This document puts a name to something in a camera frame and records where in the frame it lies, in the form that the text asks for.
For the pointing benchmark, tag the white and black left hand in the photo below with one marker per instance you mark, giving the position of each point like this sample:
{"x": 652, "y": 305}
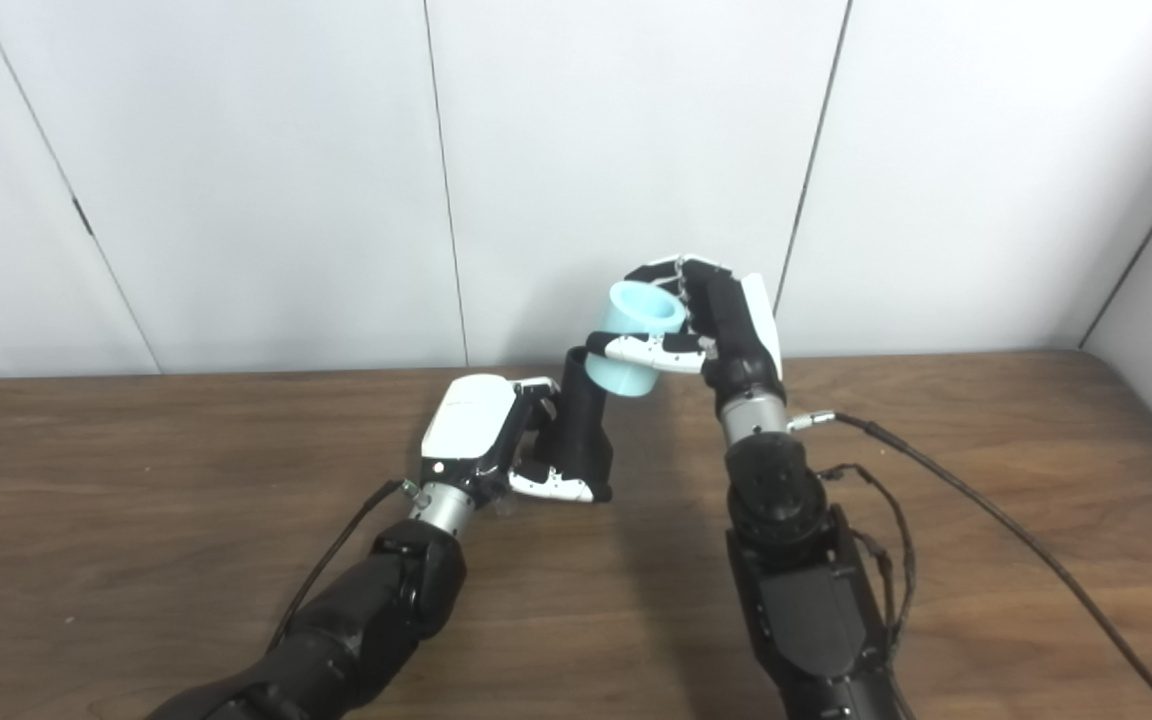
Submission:
{"x": 466, "y": 420}

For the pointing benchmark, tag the white and black right hand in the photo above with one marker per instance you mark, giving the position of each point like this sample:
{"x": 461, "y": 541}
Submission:
{"x": 736, "y": 330}

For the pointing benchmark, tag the black nozzle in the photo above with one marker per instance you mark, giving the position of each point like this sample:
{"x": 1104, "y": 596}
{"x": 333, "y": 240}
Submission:
{"x": 581, "y": 440}

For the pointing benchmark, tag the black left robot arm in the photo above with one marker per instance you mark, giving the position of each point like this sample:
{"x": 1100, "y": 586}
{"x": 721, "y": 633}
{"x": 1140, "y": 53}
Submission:
{"x": 366, "y": 620}

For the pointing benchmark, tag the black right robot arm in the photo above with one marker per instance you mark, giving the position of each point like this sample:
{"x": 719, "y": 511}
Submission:
{"x": 806, "y": 610}

